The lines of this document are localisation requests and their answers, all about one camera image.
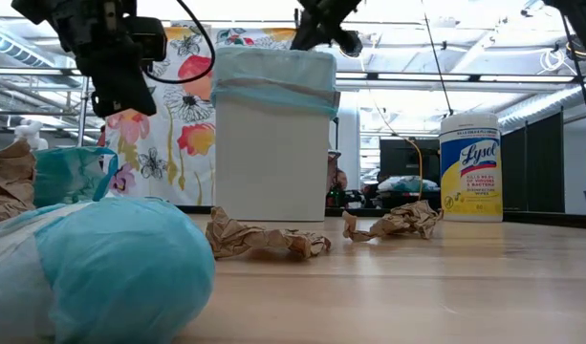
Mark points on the floral print curtain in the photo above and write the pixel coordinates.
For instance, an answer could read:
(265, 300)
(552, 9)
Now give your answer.
(187, 110)

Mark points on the teal folded umbrella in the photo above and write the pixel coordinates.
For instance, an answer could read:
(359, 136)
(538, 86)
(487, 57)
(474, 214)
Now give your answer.
(68, 177)

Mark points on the black monitor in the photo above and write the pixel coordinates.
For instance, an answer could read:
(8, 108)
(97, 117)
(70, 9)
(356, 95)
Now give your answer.
(400, 157)

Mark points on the white spray bottle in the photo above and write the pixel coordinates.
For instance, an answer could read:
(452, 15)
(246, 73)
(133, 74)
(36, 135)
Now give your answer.
(29, 136)

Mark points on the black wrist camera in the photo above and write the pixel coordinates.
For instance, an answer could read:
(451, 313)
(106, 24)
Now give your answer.
(149, 40)
(351, 44)

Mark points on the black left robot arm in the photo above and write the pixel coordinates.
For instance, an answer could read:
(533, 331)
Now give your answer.
(58, 14)

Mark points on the white teal cloth heap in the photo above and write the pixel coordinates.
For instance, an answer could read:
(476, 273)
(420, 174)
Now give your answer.
(407, 185)

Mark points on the white plastic trash bin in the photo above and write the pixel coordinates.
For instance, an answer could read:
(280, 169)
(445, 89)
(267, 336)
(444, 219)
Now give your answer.
(273, 162)

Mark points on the brown paper ball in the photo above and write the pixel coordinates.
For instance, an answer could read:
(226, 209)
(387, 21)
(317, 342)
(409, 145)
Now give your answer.
(8, 181)
(254, 236)

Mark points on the blue white plastic wad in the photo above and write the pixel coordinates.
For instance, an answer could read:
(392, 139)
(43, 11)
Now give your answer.
(106, 272)

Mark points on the Lysol wipes canister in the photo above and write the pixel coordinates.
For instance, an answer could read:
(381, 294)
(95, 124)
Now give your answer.
(470, 167)

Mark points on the person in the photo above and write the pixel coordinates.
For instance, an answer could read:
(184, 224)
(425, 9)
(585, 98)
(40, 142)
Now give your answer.
(338, 179)

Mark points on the black partition panel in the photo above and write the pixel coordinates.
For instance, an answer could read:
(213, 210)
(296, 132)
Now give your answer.
(541, 162)

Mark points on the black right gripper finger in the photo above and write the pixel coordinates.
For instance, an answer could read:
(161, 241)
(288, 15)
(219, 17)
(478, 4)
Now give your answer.
(307, 38)

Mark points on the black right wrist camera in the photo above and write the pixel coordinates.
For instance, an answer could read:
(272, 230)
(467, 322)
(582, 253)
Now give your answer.
(351, 44)

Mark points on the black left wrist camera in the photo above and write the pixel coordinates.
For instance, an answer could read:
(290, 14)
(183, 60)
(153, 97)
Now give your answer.
(149, 40)

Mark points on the light blue bin liner bag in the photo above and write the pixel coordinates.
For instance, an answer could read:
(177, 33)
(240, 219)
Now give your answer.
(273, 71)

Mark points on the black slanted pole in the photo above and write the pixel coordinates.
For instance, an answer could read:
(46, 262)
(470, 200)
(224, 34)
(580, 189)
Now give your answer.
(581, 91)

